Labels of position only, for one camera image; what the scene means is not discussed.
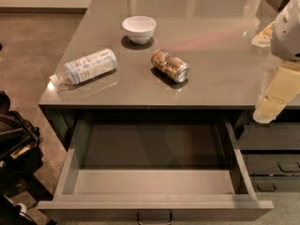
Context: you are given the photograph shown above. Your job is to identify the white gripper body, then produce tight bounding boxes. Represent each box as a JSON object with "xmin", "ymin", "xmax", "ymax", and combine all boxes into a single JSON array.
[{"xmin": 271, "ymin": 0, "xmax": 300, "ymax": 62}]

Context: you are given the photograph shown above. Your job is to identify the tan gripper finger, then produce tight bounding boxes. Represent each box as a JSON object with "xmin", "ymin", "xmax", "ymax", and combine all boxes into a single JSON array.
[
  {"xmin": 253, "ymin": 62, "xmax": 300, "ymax": 124},
  {"xmin": 251, "ymin": 22, "xmax": 274, "ymax": 48}
]

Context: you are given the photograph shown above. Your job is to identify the blue label plastic bottle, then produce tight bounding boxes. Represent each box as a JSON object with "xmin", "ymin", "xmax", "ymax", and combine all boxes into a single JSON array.
[{"xmin": 50, "ymin": 49, "xmax": 117, "ymax": 85}]

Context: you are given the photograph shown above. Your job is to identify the open grey top drawer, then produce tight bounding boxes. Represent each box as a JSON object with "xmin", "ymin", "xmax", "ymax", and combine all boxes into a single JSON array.
[{"xmin": 37, "ymin": 111, "xmax": 274, "ymax": 222}]

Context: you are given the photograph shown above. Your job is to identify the closed grey side drawers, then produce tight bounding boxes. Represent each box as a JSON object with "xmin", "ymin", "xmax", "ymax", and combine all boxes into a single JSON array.
[{"xmin": 234, "ymin": 110, "xmax": 300, "ymax": 192}]

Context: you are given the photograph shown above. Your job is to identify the brown soda can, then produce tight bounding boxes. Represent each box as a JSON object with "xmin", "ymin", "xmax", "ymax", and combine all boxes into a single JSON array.
[{"xmin": 151, "ymin": 49, "xmax": 189, "ymax": 83}]

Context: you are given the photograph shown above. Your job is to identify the white ceramic bowl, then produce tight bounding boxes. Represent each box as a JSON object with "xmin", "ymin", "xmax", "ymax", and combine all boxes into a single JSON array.
[{"xmin": 122, "ymin": 16, "xmax": 157, "ymax": 44}]

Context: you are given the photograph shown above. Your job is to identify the metal drawer handle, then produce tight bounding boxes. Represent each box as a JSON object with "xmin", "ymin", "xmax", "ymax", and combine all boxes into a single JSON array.
[{"xmin": 136, "ymin": 211, "xmax": 173, "ymax": 225}]

